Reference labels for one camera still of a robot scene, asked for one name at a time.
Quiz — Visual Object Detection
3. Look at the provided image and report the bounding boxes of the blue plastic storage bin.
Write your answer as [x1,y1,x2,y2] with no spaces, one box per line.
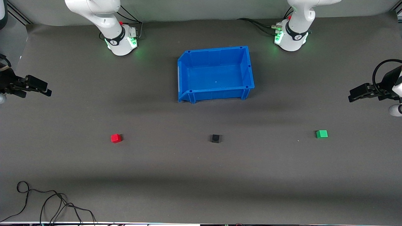
[177,46,255,104]

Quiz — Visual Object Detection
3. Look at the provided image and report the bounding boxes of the dark grey table mat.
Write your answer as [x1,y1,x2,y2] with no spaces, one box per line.
[0,11,402,224]

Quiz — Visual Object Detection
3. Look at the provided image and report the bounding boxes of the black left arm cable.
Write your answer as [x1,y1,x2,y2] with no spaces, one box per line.
[372,59,402,95]

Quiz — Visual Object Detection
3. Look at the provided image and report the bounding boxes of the aluminium frame rail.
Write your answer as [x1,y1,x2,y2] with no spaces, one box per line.
[6,2,33,25]

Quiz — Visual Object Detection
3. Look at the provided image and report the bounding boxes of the thin black loose cable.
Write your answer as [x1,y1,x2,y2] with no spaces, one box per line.
[0,181,68,224]
[39,192,96,225]

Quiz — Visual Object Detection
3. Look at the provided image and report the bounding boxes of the black right base cables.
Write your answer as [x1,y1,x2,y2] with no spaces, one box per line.
[117,5,144,40]

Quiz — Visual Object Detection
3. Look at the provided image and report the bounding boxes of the black base cables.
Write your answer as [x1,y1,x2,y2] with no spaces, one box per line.
[117,5,144,40]
[237,6,294,35]

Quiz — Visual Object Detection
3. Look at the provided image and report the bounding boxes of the black left base cables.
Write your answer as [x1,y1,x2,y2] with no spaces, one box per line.
[237,6,294,35]

